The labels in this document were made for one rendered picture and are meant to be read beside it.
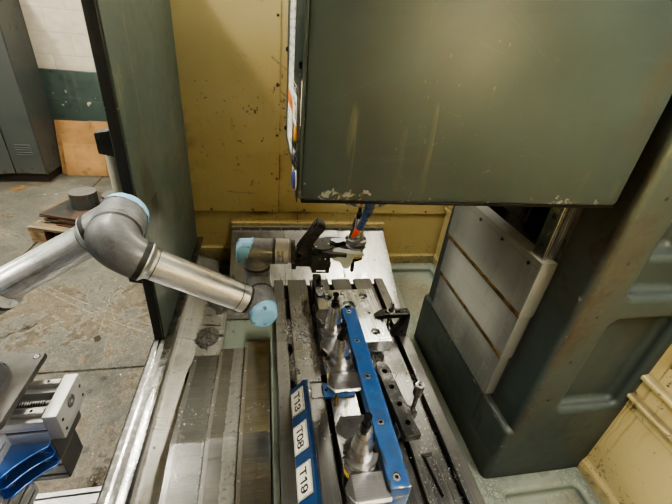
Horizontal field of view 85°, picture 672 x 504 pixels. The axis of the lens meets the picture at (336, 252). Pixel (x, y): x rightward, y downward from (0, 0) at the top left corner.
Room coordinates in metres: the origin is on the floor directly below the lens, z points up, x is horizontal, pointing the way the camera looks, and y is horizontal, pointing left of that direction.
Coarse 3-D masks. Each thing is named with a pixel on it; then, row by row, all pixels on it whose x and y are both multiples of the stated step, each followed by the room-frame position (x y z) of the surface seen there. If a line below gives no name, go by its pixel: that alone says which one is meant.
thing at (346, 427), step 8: (344, 416) 0.47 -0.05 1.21; (352, 416) 0.47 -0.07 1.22; (360, 416) 0.47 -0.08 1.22; (336, 424) 0.45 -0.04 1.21; (344, 424) 0.45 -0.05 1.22; (352, 424) 0.45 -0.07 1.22; (336, 432) 0.43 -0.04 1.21; (344, 432) 0.43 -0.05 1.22; (352, 432) 0.43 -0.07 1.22; (344, 440) 0.42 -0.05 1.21
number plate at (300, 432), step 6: (300, 426) 0.62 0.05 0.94; (306, 426) 0.61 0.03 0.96; (294, 432) 0.61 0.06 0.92; (300, 432) 0.60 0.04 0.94; (306, 432) 0.59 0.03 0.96; (294, 438) 0.59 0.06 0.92; (300, 438) 0.59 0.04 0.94; (306, 438) 0.58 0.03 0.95; (294, 444) 0.58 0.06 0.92; (300, 444) 0.57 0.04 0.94; (306, 444) 0.56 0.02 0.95; (294, 450) 0.56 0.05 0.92; (300, 450) 0.56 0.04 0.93
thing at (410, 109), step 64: (320, 0) 0.59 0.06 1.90; (384, 0) 0.61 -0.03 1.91; (448, 0) 0.63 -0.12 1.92; (512, 0) 0.65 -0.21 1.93; (576, 0) 0.68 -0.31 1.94; (640, 0) 0.70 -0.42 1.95; (320, 64) 0.60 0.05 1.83; (384, 64) 0.62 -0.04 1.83; (448, 64) 0.64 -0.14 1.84; (512, 64) 0.66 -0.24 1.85; (576, 64) 0.68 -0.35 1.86; (640, 64) 0.71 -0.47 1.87; (320, 128) 0.60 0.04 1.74; (384, 128) 0.62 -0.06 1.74; (448, 128) 0.64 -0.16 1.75; (512, 128) 0.67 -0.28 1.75; (576, 128) 0.70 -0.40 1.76; (640, 128) 0.72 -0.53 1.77; (320, 192) 0.60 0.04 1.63; (384, 192) 0.62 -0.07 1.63; (448, 192) 0.65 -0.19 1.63; (512, 192) 0.68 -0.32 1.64; (576, 192) 0.71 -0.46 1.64
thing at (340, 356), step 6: (336, 342) 0.60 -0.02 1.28; (342, 342) 0.59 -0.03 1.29; (348, 342) 0.60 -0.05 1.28; (336, 348) 0.60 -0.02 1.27; (342, 348) 0.59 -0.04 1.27; (348, 348) 0.60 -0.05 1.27; (336, 354) 0.59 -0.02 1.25; (342, 354) 0.59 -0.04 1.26; (348, 354) 0.60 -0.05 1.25; (336, 360) 0.59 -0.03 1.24; (342, 360) 0.59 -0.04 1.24; (348, 360) 0.60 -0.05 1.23
